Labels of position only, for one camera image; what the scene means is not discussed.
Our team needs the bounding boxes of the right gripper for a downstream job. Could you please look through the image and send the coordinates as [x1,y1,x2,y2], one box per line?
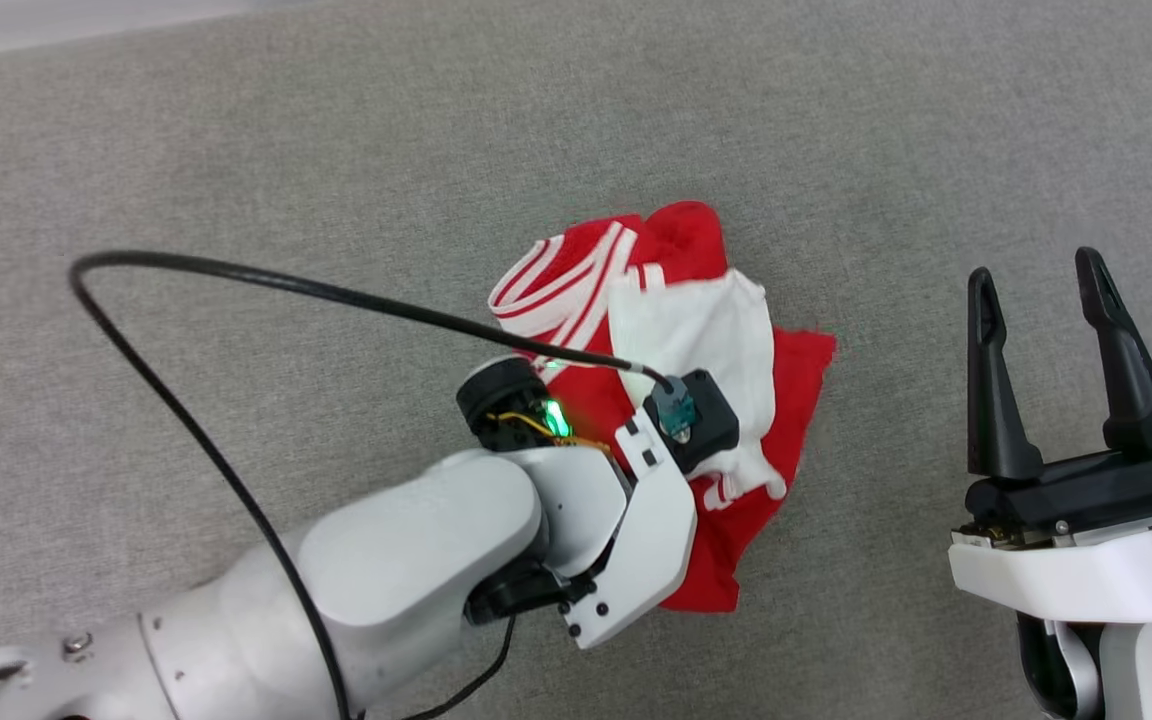
[946,247,1152,627]

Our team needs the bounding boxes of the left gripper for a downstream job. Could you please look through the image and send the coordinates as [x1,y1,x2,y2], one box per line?
[456,355,699,651]

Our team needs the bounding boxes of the red and white garment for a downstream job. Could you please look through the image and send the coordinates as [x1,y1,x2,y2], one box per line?
[488,200,837,613]

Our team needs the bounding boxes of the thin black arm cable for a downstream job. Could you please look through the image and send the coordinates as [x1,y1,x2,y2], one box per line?
[401,615,517,720]

